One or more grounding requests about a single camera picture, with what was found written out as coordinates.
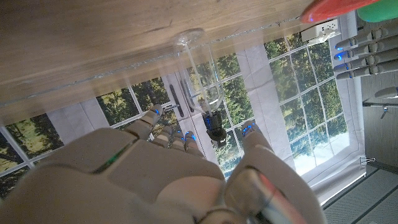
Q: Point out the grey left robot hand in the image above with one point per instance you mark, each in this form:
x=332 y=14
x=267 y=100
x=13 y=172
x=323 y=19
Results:
x=367 y=49

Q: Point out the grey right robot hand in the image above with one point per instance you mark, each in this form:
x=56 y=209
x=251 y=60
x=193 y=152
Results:
x=140 y=180

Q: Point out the clear spray bottle black pump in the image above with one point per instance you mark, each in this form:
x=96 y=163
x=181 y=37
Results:
x=199 y=77

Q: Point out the green apple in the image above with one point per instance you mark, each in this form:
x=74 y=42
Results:
x=379 y=11

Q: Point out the red bowl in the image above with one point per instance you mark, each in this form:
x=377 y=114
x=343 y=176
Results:
x=329 y=9

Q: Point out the white tissue box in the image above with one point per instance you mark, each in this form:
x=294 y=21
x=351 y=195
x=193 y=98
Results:
x=320 y=31

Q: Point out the printed window backdrop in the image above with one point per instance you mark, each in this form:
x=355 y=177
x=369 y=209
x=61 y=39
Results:
x=280 y=93

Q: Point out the silver binder clip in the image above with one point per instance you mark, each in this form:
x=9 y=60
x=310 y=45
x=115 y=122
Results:
x=367 y=160

